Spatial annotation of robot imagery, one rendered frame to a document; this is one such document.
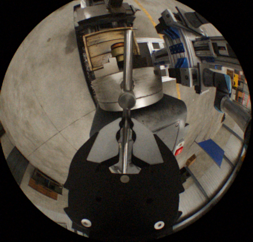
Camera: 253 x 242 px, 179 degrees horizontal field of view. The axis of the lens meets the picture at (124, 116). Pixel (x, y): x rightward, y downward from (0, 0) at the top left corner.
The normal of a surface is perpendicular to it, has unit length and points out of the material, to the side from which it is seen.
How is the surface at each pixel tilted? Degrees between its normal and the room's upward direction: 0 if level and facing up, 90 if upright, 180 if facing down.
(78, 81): 0
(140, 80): 0
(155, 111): 56
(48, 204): 90
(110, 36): 0
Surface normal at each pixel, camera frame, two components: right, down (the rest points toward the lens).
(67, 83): 0.21, 0.43
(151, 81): 0.47, 0.33
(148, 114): -0.07, -0.48
